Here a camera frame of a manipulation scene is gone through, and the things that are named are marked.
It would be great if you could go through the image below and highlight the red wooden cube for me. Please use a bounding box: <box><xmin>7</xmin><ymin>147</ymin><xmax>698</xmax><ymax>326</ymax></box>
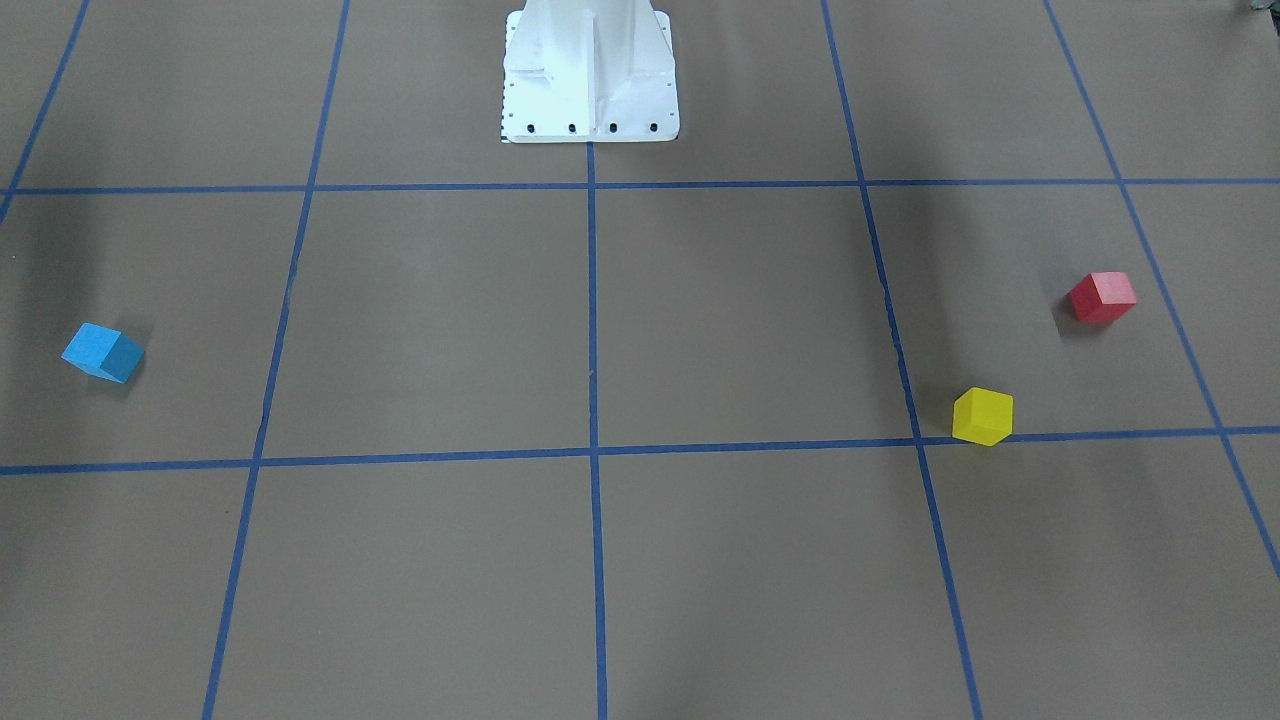
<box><xmin>1068</xmin><ymin>272</ymin><xmax>1139</xmax><ymax>324</ymax></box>

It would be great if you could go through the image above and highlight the blue wooden cube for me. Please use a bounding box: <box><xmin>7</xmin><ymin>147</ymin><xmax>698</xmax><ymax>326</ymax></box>
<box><xmin>61</xmin><ymin>323</ymin><xmax>145</xmax><ymax>384</ymax></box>

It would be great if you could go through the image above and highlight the yellow wooden cube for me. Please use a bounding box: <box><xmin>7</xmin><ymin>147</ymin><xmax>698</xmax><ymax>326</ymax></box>
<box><xmin>951</xmin><ymin>387</ymin><xmax>1015</xmax><ymax>447</ymax></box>

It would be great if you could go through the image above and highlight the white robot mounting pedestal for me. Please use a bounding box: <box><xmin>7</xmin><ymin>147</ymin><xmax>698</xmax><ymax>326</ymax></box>
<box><xmin>500</xmin><ymin>1</ymin><xmax>681</xmax><ymax>143</ymax></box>

